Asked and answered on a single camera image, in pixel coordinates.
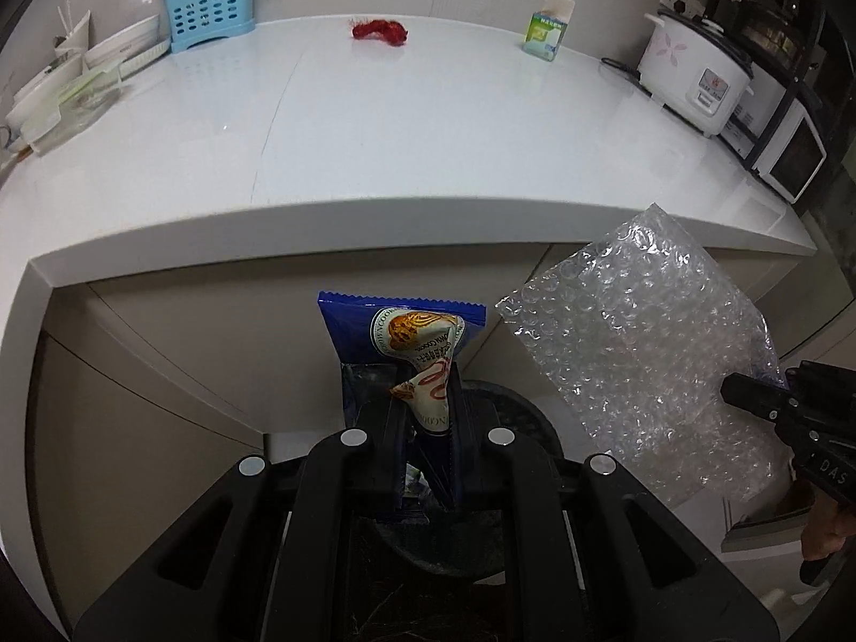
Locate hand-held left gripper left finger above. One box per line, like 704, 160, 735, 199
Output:
70, 398, 410, 642

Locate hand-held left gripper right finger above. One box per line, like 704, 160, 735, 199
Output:
445, 361, 780, 642

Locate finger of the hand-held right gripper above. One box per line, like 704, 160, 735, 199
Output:
721, 373, 800, 424

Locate clear bubble wrap bag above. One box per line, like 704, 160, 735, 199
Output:
495, 202, 793, 506

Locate blue snack wrapper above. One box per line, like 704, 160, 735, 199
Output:
316, 291, 488, 509

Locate person's right hand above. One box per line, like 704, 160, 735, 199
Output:
799, 500, 845, 564

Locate grey flat object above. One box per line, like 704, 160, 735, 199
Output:
722, 493, 814, 553

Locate white toaster oven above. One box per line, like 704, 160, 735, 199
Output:
721, 70, 828, 205

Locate white flowered rice cooker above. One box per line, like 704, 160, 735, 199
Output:
635, 10, 755, 140

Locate black metal rack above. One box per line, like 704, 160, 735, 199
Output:
702, 0, 856, 215

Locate small green white carton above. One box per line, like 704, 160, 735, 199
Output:
523, 0, 576, 61

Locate red mesh net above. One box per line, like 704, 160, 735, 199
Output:
351, 15, 410, 48

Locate clear plastic food container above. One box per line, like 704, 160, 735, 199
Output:
20, 57, 128, 155

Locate light blue utensil caddy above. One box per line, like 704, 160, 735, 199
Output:
164, 0, 257, 55

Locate white folded paper carton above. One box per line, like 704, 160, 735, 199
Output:
53, 10, 93, 58

